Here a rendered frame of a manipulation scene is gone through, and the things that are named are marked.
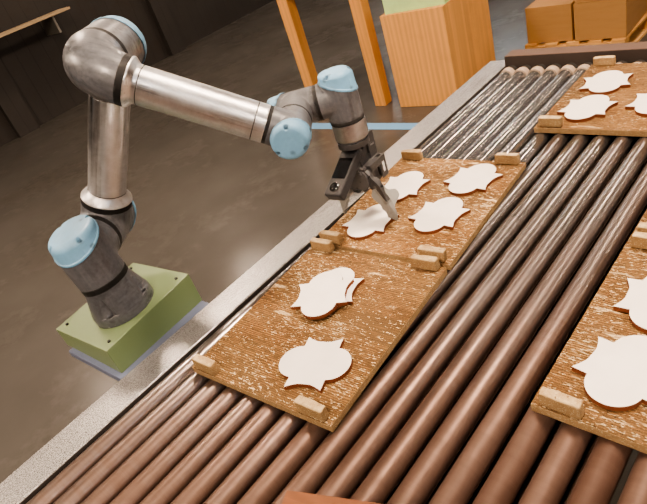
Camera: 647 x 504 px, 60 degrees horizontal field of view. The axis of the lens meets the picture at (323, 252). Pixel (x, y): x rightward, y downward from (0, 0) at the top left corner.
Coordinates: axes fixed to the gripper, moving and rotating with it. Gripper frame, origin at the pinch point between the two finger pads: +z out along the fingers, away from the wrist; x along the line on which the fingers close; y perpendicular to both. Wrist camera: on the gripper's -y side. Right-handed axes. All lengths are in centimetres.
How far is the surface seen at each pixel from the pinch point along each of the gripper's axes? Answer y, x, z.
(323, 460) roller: -56, -27, 4
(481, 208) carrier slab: 10.6, -23.4, 0.9
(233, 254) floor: 71, 172, 95
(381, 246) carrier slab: -7.5, -8.0, 1.3
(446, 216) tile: 4.9, -17.8, 0.1
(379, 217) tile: 1.5, -2.0, 0.2
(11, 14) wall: 279, 751, -42
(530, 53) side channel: 100, -1, -2
